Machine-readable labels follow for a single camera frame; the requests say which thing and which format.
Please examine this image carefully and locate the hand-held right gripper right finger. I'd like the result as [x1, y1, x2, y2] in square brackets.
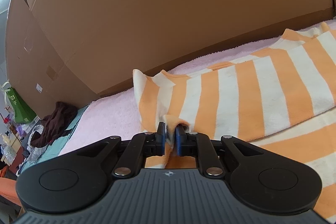
[175, 126, 264, 177]

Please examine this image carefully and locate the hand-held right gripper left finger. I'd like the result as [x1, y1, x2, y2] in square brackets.
[76, 122, 167, 178]

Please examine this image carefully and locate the orange white striped shirt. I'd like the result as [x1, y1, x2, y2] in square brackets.
[133, 21, 336, 218]

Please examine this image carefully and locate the teal cloth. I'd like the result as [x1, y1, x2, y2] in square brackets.
[38, 105, 90, 161]

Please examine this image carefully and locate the dark brown cloth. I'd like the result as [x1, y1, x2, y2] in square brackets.
[39, 101, 79, 147]

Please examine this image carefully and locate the large cardboard box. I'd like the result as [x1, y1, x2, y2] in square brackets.
[29, 0, 335, 98]

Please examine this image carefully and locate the black white striped cloth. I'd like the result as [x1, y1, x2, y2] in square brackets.
[25, 124, 51, 165]

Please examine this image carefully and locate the green paper bag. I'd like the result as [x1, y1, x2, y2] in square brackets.
[1, 81, 37, 125]

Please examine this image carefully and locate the orange fabric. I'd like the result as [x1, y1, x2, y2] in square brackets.
[0, 176, 22, 208]

